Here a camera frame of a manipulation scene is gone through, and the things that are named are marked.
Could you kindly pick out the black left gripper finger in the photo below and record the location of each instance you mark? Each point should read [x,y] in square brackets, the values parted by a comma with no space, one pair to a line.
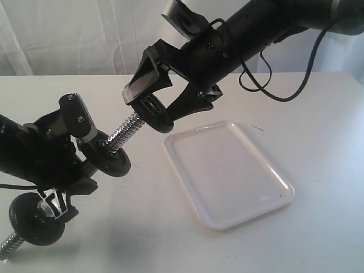
[84,187]
[56,203]

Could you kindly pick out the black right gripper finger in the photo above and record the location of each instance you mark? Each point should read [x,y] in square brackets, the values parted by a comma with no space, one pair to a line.
[193,100]
[151,76]

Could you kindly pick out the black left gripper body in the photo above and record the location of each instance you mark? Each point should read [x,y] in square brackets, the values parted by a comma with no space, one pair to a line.
[50,157]

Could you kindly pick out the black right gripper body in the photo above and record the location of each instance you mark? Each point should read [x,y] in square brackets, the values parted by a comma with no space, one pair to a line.
[206,59]

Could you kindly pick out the chrome threaded dumbbell bar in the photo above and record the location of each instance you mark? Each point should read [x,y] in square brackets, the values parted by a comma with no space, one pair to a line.
[114,142]

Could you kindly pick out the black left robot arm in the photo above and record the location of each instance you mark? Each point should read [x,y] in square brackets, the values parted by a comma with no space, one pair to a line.
[12,151]

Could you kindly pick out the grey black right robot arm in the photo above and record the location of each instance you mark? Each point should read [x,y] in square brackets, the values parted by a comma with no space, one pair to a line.
[270,22]

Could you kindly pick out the white rectangular plastic tray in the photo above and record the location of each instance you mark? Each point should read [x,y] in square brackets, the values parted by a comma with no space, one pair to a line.
[228,179]

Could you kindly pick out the white backdrop curtain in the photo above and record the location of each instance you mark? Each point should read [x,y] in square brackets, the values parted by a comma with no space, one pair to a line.
[109,37]

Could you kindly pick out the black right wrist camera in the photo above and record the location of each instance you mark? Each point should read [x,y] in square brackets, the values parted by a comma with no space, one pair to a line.
[186,22]

